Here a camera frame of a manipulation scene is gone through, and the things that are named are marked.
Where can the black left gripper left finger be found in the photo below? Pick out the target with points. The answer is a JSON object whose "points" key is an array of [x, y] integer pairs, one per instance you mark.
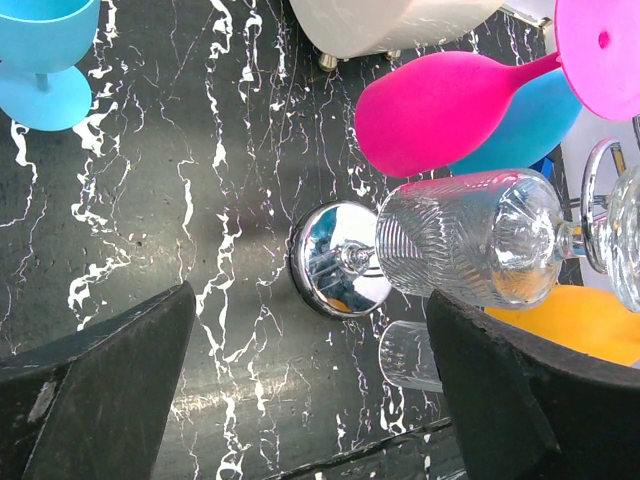
{"points": [[94, 404]]}

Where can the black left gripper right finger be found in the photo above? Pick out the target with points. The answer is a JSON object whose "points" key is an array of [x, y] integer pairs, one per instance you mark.
{"points": [[526, 408]]}

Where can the yellow wine glass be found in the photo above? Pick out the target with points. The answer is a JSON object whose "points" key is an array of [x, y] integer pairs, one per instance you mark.
{"points": [[584, 319]]}

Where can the blue wine glass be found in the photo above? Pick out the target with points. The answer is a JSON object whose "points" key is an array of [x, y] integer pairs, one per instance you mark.
{"points": [[41, 43], [540, 115]]}

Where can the clear fluted champagne glass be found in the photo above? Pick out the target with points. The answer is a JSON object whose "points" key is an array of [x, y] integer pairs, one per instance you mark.
{"points": [[406, 359]]}

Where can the clear ribbed tumbler glass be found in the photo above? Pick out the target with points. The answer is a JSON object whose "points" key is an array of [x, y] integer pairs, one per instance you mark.
{"points": [[490, 239]]}

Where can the chrome wine glass rack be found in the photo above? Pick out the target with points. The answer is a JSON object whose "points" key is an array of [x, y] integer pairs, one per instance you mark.
{"points": [[335, 268]]}

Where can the blue wine glass on rack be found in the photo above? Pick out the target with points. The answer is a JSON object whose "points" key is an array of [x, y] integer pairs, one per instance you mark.
{"points": [[540, 115]]}

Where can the pink wine glass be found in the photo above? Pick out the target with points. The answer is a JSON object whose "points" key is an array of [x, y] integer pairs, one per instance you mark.
{"points": [[438, 108]]}

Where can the small blue object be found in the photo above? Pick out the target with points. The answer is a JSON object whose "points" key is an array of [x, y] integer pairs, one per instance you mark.
{"points": [[544, 166]]}

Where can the white round box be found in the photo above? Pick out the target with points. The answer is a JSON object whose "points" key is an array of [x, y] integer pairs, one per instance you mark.
{"points": [[345, 29]]}

